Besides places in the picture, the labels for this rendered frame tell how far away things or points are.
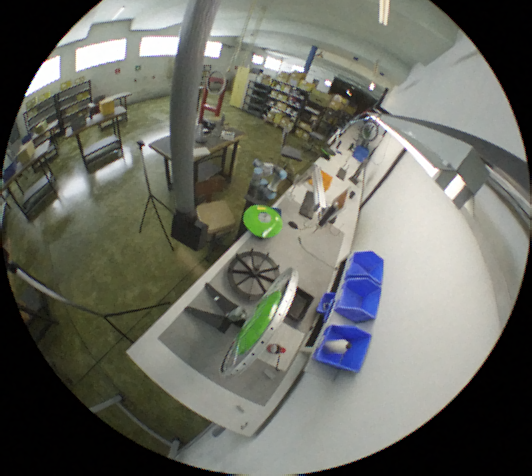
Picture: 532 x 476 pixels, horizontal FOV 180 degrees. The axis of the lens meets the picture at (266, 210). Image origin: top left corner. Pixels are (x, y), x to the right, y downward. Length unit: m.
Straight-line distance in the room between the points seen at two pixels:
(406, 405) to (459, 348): 0.24
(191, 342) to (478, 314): 1.31
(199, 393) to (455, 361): 1.17
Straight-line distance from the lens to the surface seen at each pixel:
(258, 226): 1.23
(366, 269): 1.32
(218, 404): 1.23
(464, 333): 0.71
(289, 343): 1.22
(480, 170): 0.32
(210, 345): 1.13
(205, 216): 1.81
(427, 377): 0.73
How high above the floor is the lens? 2.04
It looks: 45 degrees down
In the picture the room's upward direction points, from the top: 23 degrees clockwise
